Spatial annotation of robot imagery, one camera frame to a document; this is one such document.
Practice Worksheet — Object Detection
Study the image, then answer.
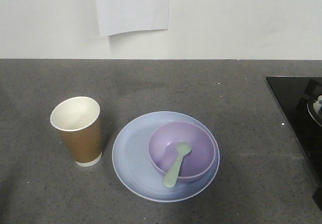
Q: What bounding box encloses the purple plastic bowl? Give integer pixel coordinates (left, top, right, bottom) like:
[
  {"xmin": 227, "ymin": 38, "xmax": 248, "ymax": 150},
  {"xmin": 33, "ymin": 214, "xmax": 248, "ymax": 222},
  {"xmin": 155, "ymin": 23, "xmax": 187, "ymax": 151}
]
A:
[{"xmin": 147, "ymin": 121, "xmax": 218, "ymax": 183}]

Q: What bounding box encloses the pale green plastic spoon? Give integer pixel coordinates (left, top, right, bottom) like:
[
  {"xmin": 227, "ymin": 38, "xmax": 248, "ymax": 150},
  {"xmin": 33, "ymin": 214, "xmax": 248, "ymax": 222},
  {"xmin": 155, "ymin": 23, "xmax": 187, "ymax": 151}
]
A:
[{"xmin": 163, "ymin": 142, "xmax": 192, "ymax": 188}]

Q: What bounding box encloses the brown white cup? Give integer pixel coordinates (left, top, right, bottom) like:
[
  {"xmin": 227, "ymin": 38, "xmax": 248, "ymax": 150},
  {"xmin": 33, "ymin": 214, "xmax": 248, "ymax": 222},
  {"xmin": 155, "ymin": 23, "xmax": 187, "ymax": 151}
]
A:
[{"xmin": 50, "ymin": 96, "xmax": 103, "ymax": 167}]

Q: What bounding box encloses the pale blue plate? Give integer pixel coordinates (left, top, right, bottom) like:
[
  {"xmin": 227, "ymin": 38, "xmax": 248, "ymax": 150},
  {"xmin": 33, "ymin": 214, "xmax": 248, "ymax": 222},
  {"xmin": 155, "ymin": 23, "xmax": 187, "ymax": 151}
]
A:
[{"xmin": 112, "ymin": 111, "xmax": 220, "ymax": 203}]

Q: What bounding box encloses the black gas stove top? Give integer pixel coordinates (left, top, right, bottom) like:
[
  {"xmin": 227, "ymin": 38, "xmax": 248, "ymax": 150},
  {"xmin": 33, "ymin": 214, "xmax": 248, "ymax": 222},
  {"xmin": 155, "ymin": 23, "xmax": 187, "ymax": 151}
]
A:
[{"xmin": 266, "ymin": 76, "xmax": 321, "ymax": 208}]

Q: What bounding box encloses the steel gas burner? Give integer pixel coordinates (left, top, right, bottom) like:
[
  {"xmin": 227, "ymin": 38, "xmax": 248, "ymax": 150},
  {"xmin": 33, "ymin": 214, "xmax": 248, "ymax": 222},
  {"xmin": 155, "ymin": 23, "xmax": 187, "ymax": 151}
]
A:
[{"xmin": 307, "ymin": 94, "xmax": 322, "ymax": 126}]

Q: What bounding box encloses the white paper wall sheet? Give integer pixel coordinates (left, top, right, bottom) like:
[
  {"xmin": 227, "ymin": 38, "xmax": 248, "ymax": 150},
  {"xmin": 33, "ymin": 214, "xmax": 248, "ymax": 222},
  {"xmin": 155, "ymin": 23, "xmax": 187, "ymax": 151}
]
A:
[{"xmin": 95, "ymin": 0, "xmax": 170, "ymax": 36}]

